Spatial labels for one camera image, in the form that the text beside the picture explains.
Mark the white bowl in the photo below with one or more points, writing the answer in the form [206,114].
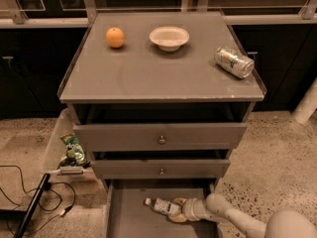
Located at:
[169,39]

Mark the grey middle drawer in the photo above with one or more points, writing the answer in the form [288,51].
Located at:
[160,169]

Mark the green chip bag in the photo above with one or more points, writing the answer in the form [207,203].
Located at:
[74,154]

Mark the grey drawer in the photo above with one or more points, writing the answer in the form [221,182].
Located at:
[159,137]
[128,217]
[160,169]

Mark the metal railing frame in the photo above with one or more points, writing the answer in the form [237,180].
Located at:
[237,12]

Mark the green soda can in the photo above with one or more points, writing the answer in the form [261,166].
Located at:
[234,62]

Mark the grey drawer cabinet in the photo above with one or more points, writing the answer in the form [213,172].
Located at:
[141,84]

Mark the orange fruit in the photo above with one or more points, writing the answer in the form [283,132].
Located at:
[115,38]

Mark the clear plastic water bottle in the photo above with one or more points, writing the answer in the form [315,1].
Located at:
[162,206]

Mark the grey top drawer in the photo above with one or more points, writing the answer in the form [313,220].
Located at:
[159,137]

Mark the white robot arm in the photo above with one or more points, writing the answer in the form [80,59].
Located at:
[270,190]

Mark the black flat bar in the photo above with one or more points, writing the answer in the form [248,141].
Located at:
[32,206]

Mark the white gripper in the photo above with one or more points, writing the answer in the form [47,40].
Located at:
[190,209]

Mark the grey bottom drawer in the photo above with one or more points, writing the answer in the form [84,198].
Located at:
[128,217]

